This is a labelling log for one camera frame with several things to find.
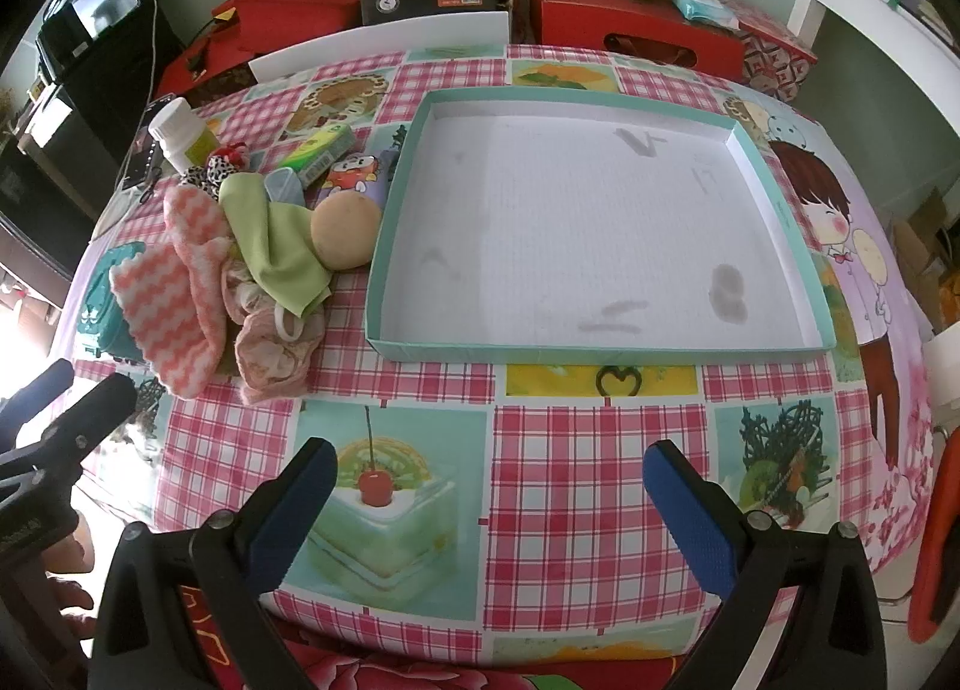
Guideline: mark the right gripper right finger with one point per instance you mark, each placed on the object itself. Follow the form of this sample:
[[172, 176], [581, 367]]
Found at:
[[746, 567]]

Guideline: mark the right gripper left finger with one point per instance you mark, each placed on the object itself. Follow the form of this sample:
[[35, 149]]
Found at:
[[240, 555]]

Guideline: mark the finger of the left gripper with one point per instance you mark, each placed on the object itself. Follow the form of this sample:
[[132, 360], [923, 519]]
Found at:
[[32, 399], [52, 465]]

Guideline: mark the pink white zigzag towel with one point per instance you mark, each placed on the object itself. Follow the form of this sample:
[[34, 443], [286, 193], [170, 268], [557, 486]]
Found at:
[[170, 293]]

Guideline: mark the pale pink cloth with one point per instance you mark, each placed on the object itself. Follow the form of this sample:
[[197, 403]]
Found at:
[[273, 347]]

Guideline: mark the light green cloth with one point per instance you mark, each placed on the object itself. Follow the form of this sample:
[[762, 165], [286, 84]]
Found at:
[[274, 239]]

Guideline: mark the leopard print scrunchie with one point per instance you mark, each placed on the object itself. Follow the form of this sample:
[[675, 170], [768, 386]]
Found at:
[[212, 175]]

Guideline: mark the beige round sponge ball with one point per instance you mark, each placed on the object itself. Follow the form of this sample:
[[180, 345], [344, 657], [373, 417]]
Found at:
[[344, 228]]

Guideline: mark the green tissue pack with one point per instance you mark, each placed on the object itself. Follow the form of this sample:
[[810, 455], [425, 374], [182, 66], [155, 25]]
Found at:
[[312, 158]]

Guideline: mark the purple baby wipes pack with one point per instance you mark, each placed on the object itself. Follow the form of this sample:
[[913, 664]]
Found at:
[[367, 174]]

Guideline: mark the light blue face mask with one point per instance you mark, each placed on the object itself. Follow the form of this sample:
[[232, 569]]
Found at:
[[283, 185]]

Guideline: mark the person left hand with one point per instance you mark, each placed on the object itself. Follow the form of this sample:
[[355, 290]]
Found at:
[[72, 556]]

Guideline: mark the teal plastic toy case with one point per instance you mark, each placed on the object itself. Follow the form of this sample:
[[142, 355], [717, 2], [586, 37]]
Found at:
[[101, 326]]

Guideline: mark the smartphone on table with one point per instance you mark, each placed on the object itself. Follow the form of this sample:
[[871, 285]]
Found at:
[[145, 156]]

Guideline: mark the white pill bottle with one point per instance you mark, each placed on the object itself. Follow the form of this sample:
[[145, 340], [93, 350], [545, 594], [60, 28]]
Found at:
[[185, 139]]

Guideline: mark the black monitor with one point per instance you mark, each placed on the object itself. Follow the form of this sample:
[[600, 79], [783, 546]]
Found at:
[[73, 32]]

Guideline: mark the red patterned box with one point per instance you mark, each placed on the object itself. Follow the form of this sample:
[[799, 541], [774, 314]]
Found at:
[[775, 61]]

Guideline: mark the large red flat box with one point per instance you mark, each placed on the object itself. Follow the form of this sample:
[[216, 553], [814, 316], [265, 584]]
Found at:
[[218, 61]]

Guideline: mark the white shelf unit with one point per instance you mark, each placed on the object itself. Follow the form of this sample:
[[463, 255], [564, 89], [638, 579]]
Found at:
[[886, 90]]

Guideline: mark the blue wet wipes pack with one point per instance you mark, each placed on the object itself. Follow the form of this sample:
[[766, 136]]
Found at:
[[711, 12]]

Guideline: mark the red box with handle hole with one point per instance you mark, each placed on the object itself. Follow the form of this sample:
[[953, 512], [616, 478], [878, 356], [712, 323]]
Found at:
[[648, 29]]

